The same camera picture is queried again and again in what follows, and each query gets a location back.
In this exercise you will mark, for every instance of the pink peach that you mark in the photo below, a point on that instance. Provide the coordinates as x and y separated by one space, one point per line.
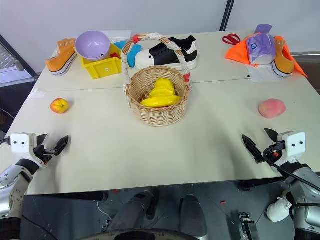
272 108

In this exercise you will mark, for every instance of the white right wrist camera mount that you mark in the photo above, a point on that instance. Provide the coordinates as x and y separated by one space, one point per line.
293 143

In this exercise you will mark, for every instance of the black shoe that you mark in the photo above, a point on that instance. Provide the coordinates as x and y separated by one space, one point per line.
192 215
150 202

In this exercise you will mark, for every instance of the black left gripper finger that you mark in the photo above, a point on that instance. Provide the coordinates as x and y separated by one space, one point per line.
41 139
61 146

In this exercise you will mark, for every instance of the red yellow apple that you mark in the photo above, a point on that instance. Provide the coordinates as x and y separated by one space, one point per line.
59 105

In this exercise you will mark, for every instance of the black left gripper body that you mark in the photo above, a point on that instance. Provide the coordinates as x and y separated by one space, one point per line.
43 153

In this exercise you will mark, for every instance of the black and white sneaker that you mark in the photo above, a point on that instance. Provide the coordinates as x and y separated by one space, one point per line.
160 56

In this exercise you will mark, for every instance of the purple plastic bowl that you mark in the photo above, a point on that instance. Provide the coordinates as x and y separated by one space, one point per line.
92 45

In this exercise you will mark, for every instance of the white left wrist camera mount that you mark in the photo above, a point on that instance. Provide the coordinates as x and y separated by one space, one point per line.
22 143

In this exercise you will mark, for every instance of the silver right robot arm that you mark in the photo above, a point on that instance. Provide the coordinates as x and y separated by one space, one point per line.
303 195

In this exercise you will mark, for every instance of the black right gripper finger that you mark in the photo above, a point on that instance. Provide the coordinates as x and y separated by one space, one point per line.
253 149
272 135

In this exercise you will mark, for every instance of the orange cloth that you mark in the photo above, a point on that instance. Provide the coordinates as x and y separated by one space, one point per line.
237 53

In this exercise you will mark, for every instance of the orange canvas sneaker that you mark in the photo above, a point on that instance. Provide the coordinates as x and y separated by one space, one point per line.
283 61
61 56

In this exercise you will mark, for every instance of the yellow plastic bin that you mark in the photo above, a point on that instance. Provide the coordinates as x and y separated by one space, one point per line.
102 68

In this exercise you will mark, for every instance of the purple tissue pack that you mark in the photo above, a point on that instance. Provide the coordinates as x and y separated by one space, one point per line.
261 46

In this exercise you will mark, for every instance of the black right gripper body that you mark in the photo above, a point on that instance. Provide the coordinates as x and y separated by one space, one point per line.
273 152

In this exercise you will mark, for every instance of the blue foam block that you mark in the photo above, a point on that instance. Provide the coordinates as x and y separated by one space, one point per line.
133 55

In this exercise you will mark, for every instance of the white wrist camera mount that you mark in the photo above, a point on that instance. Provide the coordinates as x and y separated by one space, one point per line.
22 143
293 143

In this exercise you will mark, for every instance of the black pole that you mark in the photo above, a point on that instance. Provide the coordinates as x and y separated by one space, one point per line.
226 15

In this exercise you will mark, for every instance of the black metal stand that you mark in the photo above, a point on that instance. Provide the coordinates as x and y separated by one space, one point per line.
247 225

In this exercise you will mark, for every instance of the red small toy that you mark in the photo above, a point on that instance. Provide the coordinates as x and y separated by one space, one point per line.
115 54

